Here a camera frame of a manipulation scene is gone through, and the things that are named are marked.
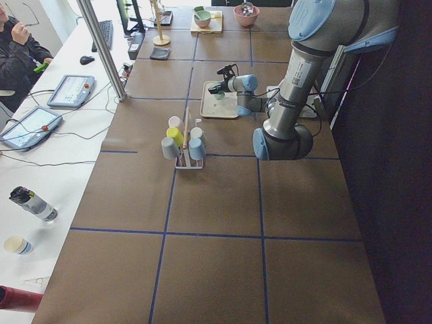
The black computer mouse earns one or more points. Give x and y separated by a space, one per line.
84 60

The cream white cup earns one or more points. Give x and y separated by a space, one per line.
198 133

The far teach pendant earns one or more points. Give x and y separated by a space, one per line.
72 92

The white wire cup rack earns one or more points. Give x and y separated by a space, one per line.
184 160

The cream rabbit serving tray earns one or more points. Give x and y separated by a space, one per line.
213 106

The red cylinder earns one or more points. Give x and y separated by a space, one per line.
14 299

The wooden cutting board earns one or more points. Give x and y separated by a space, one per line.
215 25

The black keyboard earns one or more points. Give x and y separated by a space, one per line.
106 28

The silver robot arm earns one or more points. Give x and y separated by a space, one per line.
317 29

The aluminium frame post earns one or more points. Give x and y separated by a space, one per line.
90 18

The pink bowl with ice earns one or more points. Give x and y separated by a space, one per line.
246 14

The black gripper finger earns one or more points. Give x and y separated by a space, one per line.
216 89

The pink cup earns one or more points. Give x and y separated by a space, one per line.
177 122

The teach pendant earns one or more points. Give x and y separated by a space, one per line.
72 92
32 129

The black box with label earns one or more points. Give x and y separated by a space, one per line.
135 43

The clear water bottle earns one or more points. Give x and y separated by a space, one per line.
33 203

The green cup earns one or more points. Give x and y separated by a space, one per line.
219 95

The person in dark jacket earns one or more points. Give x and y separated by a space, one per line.
20 56

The grey cup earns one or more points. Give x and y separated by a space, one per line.
169 148

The eyeglasses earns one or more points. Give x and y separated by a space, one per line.
22 12

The wooden mug tree stand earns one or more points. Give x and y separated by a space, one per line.
161 39

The paper cup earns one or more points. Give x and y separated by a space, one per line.
17 245

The green bowl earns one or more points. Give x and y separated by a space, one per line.
202 18

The light blue cup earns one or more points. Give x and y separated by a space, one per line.
197 149

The near teach pendant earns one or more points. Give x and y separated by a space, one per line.
32 129

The folded grey cloth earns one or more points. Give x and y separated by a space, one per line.
160 54

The yellow cup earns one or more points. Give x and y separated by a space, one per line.
176 134

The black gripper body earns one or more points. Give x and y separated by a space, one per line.
224 85

